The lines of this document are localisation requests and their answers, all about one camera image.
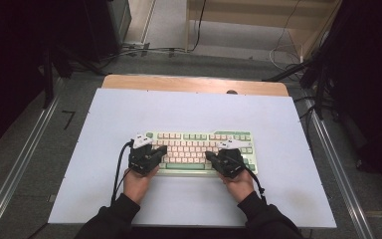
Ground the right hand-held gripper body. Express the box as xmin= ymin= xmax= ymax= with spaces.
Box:
xmin=215 ymin=138 xmax=254 ymax=179

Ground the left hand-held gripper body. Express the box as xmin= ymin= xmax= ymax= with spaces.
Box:
xmin=127 ymin=132 xmax=162 ymax=176

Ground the green and beige keyboard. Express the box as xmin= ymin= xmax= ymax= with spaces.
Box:
xmin=143 ymin=129 xmax=259 ymax=177

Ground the person's right hand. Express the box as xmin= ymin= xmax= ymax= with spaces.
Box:
xmin=216 ymin=167 xmax=256 ymax=204

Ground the person's left hand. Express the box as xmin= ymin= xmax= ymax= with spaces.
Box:
xmin=122 ymin=165 xmax=162 ymax=205

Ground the black metal stand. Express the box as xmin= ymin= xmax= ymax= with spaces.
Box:
xmin=41 ymin=44 xmax=81 ymax=110
xmin=262 ymin=58 xmax=337 ymax=121

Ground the black cabinet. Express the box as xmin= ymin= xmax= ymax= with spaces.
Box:
xmin=83 ymin=0 xmax=132 ymax=64

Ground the wooden shelf unit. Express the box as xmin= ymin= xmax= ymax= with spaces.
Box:
xmin=184 ymin=0 xmax=343 ymax=62

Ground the dark curtain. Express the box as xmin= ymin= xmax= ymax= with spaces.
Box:
xmin=324 ymin=0 xmax=382 ymax=192
xmin=0 ymin=0 xmax=88 ymax=158

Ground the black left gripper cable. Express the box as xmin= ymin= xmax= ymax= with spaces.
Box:
xmin=110 ymin=139 xmax=135 ymax=205

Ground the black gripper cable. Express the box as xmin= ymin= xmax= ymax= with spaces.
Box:
xmin=224 ymin=152 xmax=268 ymax=205
xmin=110 ymin=139 xmax=135 ymax=205

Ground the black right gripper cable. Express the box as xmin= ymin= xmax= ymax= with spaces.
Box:
xmin=224 ymin=152 xmax=268 ymax=205

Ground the bundle of floor cables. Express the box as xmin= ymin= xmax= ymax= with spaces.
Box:
xmin=100 ymin=41 xmax=187 ymax=62

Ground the metal floor rail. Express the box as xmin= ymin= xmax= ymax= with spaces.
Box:
xmin=0 ymin=95 xmax=62 ymax=239
xmin=302 ymin=98 xmax=376 ymax=239

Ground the black hanging cable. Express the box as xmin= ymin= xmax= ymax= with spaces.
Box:
xmin=188 ymin=0 xmax=208 ymax=54

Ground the white cable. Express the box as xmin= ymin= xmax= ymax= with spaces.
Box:
xmin=269 ymin=0 xmax=303 ymax=73

